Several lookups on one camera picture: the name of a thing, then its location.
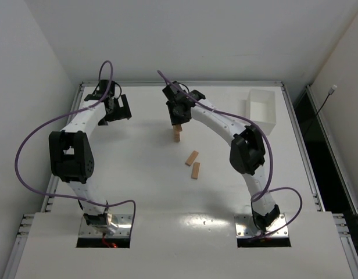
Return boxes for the white plastic box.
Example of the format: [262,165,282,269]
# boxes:
[246,88,276,135]

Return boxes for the wood block seven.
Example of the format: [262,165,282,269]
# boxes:
[175,124,182,132]

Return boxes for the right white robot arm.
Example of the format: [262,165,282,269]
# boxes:
[162,81,280,232]

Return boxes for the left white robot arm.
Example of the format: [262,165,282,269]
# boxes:
[49,80,131,231]

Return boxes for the wood block three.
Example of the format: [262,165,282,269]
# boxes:
[185,151,199,166]

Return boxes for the wood block four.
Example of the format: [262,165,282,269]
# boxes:
[191,162,201,180]

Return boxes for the white front cover panel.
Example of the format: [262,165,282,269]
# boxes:
[16,213,352,278]

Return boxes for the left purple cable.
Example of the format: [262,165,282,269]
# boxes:
[14,60,137,220]

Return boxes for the purple cable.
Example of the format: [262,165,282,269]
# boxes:
[157,69,303,239]
[14,60,137,220]

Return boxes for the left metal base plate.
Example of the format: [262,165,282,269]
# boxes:
[78,214,133,238]

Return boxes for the metal base plate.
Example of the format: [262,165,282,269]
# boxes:
[78,214,133,238]
[234,214,289,239]

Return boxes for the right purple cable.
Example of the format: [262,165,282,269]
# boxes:
[157,69,303,239]

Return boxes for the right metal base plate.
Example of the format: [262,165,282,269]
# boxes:
[234,214,289,239]

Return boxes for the black wall cable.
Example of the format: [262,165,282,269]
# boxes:
[314,84,338,117]

